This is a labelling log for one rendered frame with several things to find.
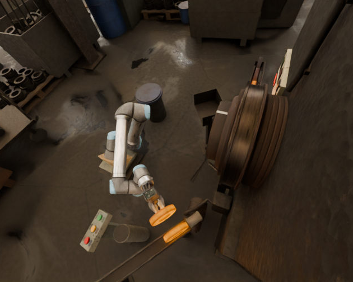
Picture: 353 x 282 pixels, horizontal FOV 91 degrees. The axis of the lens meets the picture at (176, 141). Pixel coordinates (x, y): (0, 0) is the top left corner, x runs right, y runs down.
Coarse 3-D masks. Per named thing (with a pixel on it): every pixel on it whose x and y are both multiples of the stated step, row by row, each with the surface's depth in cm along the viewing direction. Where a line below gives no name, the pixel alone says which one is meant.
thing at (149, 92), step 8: (144, 88) 202; (152, 88) 200; (160, 88) 200; (136, 96) 198; (144, 96) 196; (152, 96) 194; (160, 96) 195; (144, 104) 194; (152, 104) 199; (160, 104) 208; (152, 112) 211; (160, 112) 217; (152, 120) 227; (160, 120) 228
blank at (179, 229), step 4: (180, 224) 96; (184, 224) 98; (176, 228) 94; (180, 228) 94; (184, 228) 96; (168, 232) 94; (172, 232) 93; (176, 232) 93; (180, 232) 102; (164, 236) 95; (168, 236) 94; (172, 236) 93; (176, 236) 103; (168, 240) 94
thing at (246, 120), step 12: (252, 84) 68; (252, 96) 60; (240, 108) 58; (252, 108) 58; (240, 120) 58; (252, 120) 57; (240, 132) 57; (252, 132) 56; (240, 144) 57; (228, 156) 59; (240, 156) 58; (228, 168) 62; (240, 168) 60; (228, 180) 67
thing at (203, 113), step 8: (216, 88) 147; (200, 96) 151; (208, 96) 154; (216, 96) 153; (200, 104) 158; (208, 104) 157; (216, 104) 155; (200, 112) 153; (208, 112) 151; (208, 120) 139; (208, 128) 164; (208, 136) 177; (200, 144) 203
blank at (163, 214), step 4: (172, 204) 94; (164, 208) 89; (168, 208) 90; (172, 208) 91; (160, 212) 88; (164, 212) 88; (168, 212) 89; (172, 212) 95; (152, 216) 89; (156, 216) 88; (160, 216) 87; (164, 216) 90; (168, 216) 97; (152, 220) 89; (156, 220) 87; (160, 220) 95; (152, 224) 89; (156, 224) 95
